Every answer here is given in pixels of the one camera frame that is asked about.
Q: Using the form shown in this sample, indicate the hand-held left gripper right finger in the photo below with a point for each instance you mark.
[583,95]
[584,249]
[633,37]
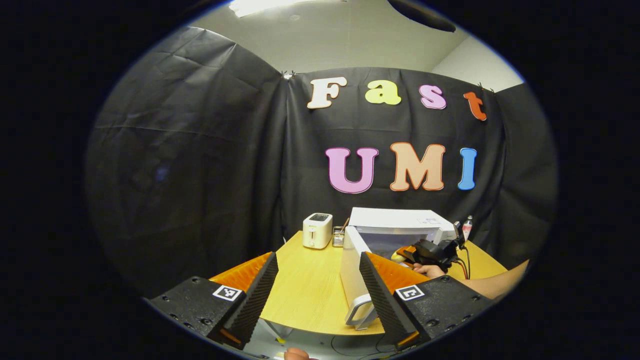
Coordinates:
[382,300]

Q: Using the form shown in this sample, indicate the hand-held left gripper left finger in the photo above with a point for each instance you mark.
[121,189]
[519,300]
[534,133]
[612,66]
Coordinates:
[255,300]

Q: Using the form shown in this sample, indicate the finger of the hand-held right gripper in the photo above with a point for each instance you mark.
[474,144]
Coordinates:
[414,252]

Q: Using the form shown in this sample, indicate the yellow orange food piece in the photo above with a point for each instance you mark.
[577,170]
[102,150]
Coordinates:
[397,257]

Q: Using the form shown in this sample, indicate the white microwave oven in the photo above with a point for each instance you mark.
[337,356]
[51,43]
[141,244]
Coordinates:
[395,217]

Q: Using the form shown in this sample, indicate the small bottle with pink label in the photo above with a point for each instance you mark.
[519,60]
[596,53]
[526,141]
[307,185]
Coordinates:
[467,230]

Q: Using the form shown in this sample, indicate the white toaster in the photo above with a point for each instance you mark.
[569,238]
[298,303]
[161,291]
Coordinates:
[317,232]

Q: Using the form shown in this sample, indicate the black backdrop cloth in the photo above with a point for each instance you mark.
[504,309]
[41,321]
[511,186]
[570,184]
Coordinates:
[190,175]

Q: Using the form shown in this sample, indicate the dark oval object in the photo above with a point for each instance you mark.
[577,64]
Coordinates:
[425,15]

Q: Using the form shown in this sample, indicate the ceiling light panel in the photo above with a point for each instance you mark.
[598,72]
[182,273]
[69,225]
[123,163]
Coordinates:
[280,6]

